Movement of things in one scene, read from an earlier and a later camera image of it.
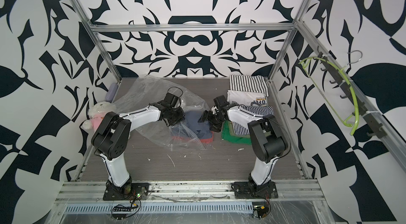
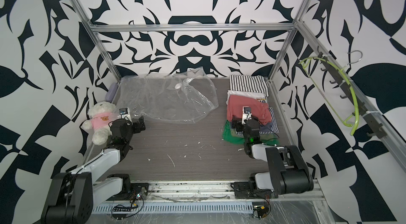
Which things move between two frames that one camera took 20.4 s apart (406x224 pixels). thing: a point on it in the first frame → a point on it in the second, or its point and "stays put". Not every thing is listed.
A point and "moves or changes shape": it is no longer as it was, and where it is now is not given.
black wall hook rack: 330,67 stays put
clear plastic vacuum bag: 187,133 moves or changes shape
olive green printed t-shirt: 232,130 stays put
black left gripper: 182,115 → 136,125
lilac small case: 111,92 stays put
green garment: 227,136 stays put
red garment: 203,141 → 260,110
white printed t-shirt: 247,97 stays put
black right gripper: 214,127 → 239,124
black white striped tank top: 249,83 stays put
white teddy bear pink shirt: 97,113 stays put
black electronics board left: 121,213 stays put
